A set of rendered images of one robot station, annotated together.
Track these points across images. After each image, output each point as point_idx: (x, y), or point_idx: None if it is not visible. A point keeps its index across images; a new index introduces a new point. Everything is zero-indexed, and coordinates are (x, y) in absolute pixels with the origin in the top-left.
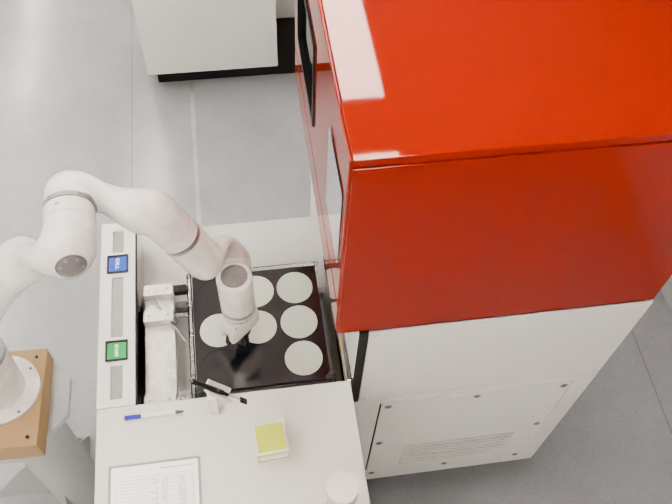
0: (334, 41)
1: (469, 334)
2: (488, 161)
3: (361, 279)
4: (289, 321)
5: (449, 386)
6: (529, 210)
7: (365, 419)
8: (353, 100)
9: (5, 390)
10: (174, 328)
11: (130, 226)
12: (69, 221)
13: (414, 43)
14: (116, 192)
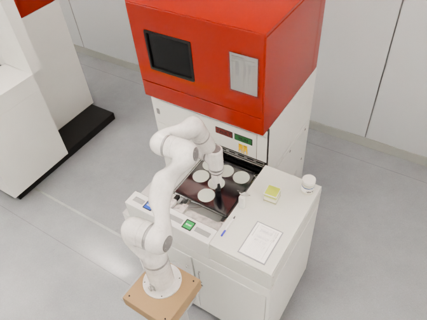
0: (213, 20)
1: (287, 113)
2: (288, 17)
3: (267, 97)
4: (222, 173)
5: (284, 150)
6: (295, 36)
7: None
8: (242, 25)
9: (171, 269)
10: (191, 208)
11: (194, 132)
12: (181, 140)
13: (232, 7)
14: (182, 123)
